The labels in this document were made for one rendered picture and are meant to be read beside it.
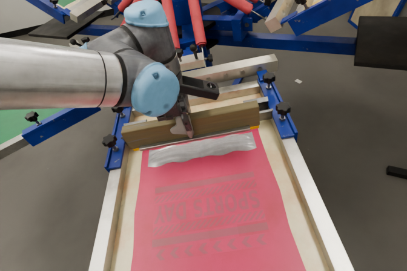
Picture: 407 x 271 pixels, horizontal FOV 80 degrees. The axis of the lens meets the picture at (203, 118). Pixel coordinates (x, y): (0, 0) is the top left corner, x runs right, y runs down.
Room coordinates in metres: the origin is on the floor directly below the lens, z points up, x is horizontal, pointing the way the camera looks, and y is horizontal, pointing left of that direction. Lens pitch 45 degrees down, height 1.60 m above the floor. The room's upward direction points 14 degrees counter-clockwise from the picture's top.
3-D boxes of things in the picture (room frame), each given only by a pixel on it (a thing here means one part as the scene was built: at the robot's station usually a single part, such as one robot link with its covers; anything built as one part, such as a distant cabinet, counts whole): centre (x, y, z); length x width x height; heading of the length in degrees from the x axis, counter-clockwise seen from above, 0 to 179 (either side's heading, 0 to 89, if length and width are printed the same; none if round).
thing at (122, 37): (0.41, 0.14, 1.39); 0.11 x 0.11 x 0.08; 32
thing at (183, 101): (0.48, 0.07, 1.23); 0.09 x 0.08 x 0.12; 85
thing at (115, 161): (0.64, 0.30, 0.98); 0.30 x 0.05 x 0.07; 175
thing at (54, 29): (1.81, 0.50, 0.91); 1.34 x 0.41 x 0.08; 55
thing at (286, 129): (0.59, -0.25, 0.98); 0.30 x 0.05 x 0.07; 175
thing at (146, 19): (0.48, 0.06, 1.39); 0.09 x 0.08 x 0.11; 122
